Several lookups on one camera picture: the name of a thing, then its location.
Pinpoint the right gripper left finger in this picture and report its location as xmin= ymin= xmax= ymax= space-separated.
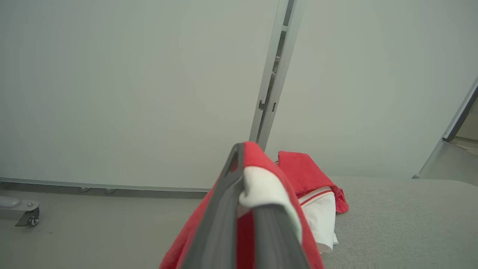
xmin=179 ymin=143 xmax=245 ymax=269

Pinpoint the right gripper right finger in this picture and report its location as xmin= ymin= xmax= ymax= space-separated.
xmin=253 ymin=204 xmax=311 ymax=269

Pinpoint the red jersey number 23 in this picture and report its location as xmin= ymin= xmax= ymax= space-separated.
xmin=276 ymin=151 xmax=350 ymax=254

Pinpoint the red garment white label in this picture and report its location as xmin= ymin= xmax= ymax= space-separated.
xmin=160 ymin=141 xmax=325 ymax=269

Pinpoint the aluminium partition bottom rail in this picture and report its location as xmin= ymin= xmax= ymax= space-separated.
xmin=0 ymin=177 xmax=210 ymax=194

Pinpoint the aluminium partition post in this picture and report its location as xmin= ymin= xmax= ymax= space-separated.
xmin=249 ymin=0 xmax=304 ymax=152

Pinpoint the slanted aluminium frame bar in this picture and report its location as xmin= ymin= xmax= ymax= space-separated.
xmin=412 ymin=77 xmax=478 ymax=180

